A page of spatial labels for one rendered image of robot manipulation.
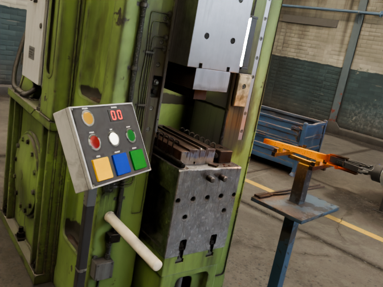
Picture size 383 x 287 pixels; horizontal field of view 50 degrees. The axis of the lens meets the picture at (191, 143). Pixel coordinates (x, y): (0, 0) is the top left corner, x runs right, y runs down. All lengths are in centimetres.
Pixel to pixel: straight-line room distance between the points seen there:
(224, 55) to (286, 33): 863
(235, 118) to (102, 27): 82
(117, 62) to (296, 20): 880
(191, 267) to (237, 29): 118
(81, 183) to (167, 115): 108
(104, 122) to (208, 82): 58
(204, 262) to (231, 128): 71
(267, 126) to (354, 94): 423
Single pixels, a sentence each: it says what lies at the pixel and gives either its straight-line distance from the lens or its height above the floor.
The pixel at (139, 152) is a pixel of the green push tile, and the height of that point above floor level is 103.
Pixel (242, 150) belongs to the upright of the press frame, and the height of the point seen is 93.
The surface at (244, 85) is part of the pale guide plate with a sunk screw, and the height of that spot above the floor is 130.
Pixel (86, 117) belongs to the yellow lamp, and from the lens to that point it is 144.
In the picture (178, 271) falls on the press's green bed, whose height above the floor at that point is 38.
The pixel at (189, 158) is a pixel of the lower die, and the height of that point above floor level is 95.
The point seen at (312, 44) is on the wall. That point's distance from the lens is 1014.
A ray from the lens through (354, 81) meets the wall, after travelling 963.
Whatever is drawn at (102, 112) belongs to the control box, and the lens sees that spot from 151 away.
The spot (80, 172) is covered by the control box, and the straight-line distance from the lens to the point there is 141.
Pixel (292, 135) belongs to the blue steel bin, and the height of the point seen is 51.
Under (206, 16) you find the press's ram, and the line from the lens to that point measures 183.
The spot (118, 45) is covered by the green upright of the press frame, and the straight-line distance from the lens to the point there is 179.
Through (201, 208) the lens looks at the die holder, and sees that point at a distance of 201.
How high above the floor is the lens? 148
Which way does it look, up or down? 14 degrees down
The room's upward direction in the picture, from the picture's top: 10 degrees clockwise
